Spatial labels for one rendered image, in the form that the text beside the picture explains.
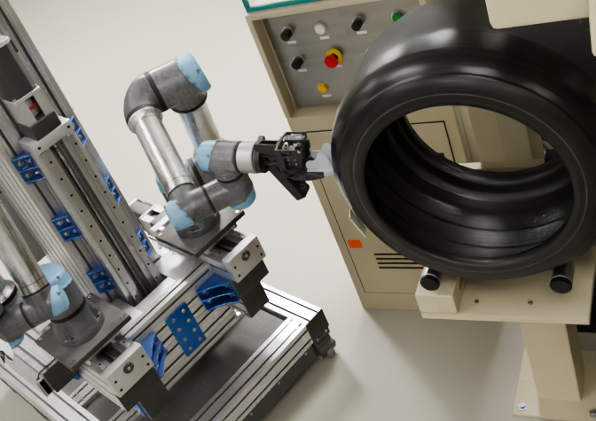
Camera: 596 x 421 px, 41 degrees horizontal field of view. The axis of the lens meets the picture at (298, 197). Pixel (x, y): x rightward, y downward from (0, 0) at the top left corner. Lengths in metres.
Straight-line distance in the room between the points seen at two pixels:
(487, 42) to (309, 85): 1.15
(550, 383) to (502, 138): 0.93
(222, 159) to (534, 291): 0.76
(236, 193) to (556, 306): 0.77
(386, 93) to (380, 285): 1.57
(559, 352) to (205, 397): 1.16
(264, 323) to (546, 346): 1.01
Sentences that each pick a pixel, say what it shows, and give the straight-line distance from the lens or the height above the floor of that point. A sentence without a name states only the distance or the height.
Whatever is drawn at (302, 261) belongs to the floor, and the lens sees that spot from 3.42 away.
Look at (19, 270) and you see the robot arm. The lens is 2.18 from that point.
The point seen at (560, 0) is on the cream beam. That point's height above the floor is 1.67.
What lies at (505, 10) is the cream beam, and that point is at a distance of 1.07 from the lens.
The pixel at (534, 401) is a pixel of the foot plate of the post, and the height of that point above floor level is 0.01.
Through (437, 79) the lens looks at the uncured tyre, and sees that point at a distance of 1.43.
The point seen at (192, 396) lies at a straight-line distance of 2.82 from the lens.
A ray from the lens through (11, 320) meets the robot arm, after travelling 2.22.
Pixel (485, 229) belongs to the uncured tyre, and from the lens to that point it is 1.88.
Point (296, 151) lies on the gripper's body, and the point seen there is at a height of 1.22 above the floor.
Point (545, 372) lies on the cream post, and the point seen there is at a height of 0.14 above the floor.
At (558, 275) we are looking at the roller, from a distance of 1.72.
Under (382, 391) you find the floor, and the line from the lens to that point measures 2.82.
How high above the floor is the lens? 2.14
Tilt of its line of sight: 34 degrees down
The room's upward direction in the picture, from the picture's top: 23 degrees counter-clockwise
